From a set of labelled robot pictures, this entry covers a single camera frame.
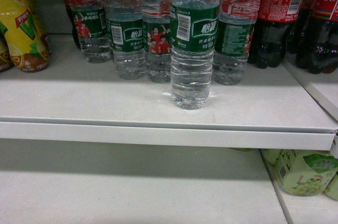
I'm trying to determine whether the large cola bottle centre right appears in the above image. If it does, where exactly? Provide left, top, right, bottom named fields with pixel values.
left=248, top=0, right=303, bottom=69

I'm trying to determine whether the water bottle green label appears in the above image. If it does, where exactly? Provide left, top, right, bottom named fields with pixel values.
left=171, top=0, right=220, bottom=110

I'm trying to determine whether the right water bottle text label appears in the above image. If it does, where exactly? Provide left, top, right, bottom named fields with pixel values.
left=212, top=0, right=260, bottom=86

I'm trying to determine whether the cola bottle behind left water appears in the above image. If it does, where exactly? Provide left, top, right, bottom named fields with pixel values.
left=63, top=0, right=81, bottom=50

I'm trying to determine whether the far left water bottle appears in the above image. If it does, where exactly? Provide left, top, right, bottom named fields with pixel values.
left=69, top=0, right=111, bottom=63

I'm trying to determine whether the green grape drink bottle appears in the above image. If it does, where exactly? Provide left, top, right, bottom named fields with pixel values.
left=274, top=150, right=337, bottom=197

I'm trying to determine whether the partial green drink bottle right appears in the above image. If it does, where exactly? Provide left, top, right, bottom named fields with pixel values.
left=324, top=173, right=338, bottom=201

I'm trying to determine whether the water bottle barcode label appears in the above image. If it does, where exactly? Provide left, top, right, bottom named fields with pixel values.
left=104, top=0, right=146, bottom=80

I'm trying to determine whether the cola bottle far right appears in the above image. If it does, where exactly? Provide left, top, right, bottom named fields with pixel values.
left=296, top=0, right=337, bottom=74

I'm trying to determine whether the yellow lemon tea bottle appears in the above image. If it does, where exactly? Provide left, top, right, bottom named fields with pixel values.
left=1, top=0, right=50, bottom=72

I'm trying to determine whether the partial lemon tea bottle left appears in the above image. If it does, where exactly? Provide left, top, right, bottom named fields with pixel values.
left=0, top=34, right=14, bottom=72

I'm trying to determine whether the water bottle team photo label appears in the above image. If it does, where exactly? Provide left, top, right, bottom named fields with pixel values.
left=142, top=0, right=172, bottom=83

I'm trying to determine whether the white upper metal shelf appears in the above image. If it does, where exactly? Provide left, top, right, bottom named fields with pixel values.
left=1, top=35, right=337, bottom=151

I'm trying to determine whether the green drink bottle behind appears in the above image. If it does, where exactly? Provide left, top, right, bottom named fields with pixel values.
left=260, top=148, right=282, bottom=166

